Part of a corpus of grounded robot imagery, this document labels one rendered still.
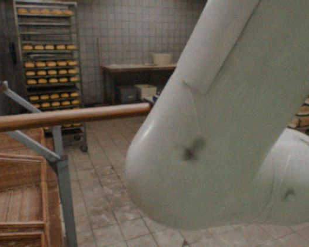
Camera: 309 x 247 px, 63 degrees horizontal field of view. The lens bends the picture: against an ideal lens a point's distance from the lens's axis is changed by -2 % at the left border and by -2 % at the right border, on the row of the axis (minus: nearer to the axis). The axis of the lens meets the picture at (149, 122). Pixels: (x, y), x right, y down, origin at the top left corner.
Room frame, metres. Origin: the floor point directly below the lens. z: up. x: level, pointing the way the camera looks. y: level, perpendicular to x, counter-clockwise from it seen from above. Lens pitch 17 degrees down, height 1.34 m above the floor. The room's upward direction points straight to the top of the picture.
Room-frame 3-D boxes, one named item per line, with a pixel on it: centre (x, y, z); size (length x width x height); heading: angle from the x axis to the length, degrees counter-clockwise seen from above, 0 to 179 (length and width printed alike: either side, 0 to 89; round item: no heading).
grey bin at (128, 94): (5.23, 0.49, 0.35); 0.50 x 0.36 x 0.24; 22
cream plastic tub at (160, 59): (5.62, -0.27, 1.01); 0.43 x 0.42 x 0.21; 112
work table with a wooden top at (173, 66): (5.49, -0.16, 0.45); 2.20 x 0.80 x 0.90; 112
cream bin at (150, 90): (5.39, 0.10, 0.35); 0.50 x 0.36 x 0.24; 23
